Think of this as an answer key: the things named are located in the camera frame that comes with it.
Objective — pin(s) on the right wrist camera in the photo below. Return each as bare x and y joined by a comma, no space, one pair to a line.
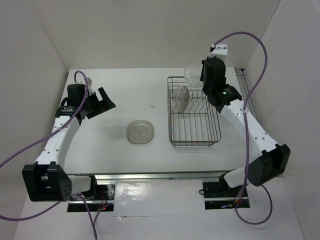
219,49

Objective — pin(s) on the grey wire dish rack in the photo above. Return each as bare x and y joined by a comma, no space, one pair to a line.
198,125

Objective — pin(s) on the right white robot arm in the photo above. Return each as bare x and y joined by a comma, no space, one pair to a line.
265,158

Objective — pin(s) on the aluminium rail front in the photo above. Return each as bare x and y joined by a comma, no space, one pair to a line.
154,176

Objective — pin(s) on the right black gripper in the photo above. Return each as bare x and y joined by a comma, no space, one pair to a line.
202,70

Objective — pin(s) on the smoky glass plate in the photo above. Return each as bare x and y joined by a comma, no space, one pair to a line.
185,97
140,132

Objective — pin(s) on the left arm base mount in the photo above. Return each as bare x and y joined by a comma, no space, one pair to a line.
100,198

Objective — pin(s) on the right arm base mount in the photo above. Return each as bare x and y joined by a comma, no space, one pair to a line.
218,195

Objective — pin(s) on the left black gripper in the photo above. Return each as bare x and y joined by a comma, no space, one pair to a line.
106,103

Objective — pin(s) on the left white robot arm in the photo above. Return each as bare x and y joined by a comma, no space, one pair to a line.
46,179

